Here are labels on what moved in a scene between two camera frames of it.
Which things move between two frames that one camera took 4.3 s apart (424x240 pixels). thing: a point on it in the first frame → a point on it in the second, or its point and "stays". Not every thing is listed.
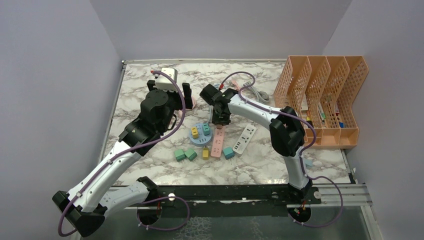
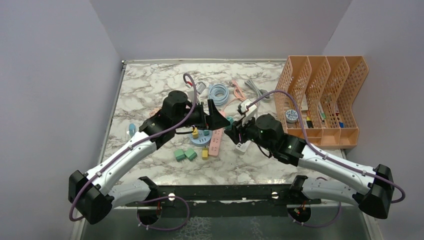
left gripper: x=175 y=94 → x=214 y=120
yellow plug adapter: x=195 y=133 stays
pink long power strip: x=218 y=141 stays
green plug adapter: x=179 y=155 stays
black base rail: x=230 y=201 stays
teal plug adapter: x=228 y=152 → x=231 y=119
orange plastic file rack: x=320 y=90 stays
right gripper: x=216 y=121 → x=235 y=131
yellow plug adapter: x=205 y=153 stays
